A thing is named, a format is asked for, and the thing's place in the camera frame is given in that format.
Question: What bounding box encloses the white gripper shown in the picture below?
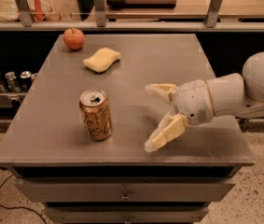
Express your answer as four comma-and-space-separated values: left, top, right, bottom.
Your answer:
145, 79, 214, 152

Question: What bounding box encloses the orange soda can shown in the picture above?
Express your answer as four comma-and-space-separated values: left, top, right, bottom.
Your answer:
79, 90, 112, 141

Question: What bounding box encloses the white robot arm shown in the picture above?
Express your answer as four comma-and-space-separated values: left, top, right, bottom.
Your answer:
145, 52, 264, 152

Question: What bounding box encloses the red can on shelf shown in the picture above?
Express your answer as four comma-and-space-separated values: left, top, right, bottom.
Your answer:
31, 73, 37, 83

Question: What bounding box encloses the dark can on shelf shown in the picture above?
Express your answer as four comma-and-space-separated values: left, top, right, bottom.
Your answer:
20, 71, 32, 91

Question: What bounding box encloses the green silver can on shelf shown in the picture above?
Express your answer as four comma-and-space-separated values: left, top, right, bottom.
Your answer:
5, 72, 21, 92

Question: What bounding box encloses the yellow sponge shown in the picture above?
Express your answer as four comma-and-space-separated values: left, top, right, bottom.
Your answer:
83, 48, 120, 73

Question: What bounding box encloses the grey drawer cabinet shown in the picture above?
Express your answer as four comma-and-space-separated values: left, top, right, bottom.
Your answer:
0, 33, 257, 224

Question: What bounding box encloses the red apple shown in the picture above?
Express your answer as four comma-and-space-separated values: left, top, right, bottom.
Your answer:
63, 28, 85, 50

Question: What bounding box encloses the lower drawer with knob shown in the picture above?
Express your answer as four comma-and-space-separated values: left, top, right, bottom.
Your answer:
44, 206, 208, 224

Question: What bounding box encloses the drawer with knob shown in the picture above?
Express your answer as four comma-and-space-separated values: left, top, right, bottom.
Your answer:
15, 178, 235, 203
44, 206, 208, 224

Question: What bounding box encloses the upper drawer with knob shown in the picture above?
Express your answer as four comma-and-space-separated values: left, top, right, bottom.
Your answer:
15, 178, 235, 203

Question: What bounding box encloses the white plastic bag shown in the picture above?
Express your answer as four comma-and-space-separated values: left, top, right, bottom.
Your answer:
0, 0, 53, 21

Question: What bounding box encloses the grey right bracket post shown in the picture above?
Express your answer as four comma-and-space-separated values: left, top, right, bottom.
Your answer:
204, 0, 223, 28

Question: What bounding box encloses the grey bracket post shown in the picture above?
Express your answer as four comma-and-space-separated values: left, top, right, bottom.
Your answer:
15, 0, 34, 27
94, 0, 106, 27
204, 0, 223, 28

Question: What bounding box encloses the grey middle bracket post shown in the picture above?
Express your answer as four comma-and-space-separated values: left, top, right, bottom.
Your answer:
94, 0, 106, 27

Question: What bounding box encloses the black floor cable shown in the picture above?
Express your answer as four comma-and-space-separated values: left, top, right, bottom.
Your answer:
0, 162, 49, 224

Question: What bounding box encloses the grey left bracket post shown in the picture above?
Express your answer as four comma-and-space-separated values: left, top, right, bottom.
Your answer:
15, 0, 34, 27

